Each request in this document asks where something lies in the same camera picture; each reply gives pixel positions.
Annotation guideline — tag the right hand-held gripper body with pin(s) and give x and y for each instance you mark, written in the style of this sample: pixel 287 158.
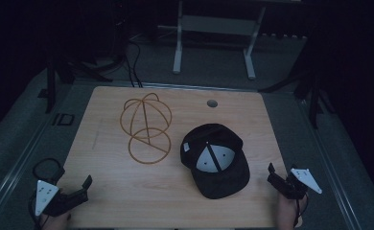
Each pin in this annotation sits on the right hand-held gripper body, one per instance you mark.
pixel 298 185

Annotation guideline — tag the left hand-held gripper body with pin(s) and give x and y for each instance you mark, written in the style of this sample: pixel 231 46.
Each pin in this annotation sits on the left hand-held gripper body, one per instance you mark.
pixel 55 201

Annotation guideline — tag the black cap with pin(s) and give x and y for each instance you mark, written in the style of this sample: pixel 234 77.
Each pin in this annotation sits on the black cap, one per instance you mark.
pixel 222 179

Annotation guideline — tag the person's left hand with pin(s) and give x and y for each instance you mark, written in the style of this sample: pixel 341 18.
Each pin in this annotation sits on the person's left hand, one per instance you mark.
pixel 56 222

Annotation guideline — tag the person's right hand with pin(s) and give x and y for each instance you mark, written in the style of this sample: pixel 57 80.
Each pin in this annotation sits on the person's right hand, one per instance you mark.
pixel 287 212

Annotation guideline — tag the black tripod stand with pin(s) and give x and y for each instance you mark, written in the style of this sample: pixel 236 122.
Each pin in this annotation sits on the black tripod stand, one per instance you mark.
pixel 314 96
pixel 52 86

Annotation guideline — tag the grey round table grommet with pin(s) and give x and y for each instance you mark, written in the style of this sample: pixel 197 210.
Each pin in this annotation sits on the grey round table grommet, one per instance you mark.
pixel 212 103

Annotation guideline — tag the white metal stand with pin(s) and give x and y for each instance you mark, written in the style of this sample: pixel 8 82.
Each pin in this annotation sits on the white metal stand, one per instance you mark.
pixel 207 25

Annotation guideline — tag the black rectangular floor bracket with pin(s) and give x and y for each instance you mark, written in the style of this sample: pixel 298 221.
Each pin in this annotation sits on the black rectangular floor bracket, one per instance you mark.
pixel 63 119

